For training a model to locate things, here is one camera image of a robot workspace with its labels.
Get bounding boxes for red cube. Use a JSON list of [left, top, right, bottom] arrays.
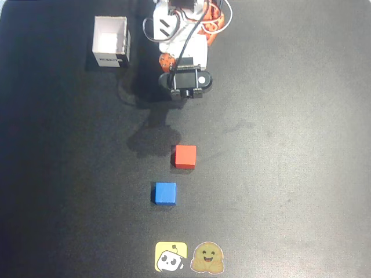
[[174, 144, 197, 170]]

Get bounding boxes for white open cardboard box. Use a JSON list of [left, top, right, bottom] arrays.
[[92, 16, 132, 69]]

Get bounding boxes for white servo wire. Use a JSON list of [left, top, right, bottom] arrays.
[[202, 0, 234, 35]]

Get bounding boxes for hugging face emoji sticker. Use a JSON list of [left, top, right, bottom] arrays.
[[190, 241, 225, 274]]

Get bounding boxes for black camera cable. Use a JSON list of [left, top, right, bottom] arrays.
[[169, 0, 217, 87]]

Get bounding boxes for black oval webcam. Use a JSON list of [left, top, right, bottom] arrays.
[[158, 64, 213, 101]]

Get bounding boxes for blue cube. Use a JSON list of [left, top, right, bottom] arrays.
[[150, 181, 177, 206]]

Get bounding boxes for yellow robot sticker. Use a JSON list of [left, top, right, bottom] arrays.
[[154, 241, 188, 273]]

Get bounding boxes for black table mat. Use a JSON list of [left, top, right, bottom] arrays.
[[0, 0, 371, 278]]

